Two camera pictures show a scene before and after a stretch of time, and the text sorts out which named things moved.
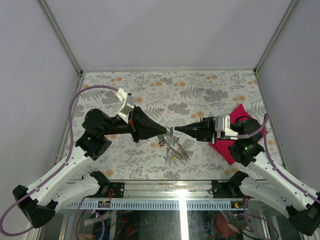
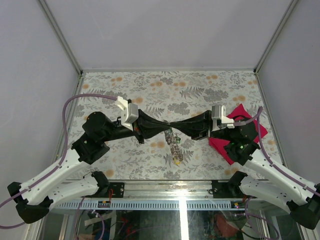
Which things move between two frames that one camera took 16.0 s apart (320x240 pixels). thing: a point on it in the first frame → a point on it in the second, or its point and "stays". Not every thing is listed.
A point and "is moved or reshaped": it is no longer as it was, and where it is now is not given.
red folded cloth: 221,147 stays
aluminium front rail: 157,189 stays
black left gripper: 141,126 stays
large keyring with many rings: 170,142 is moved or reshaped
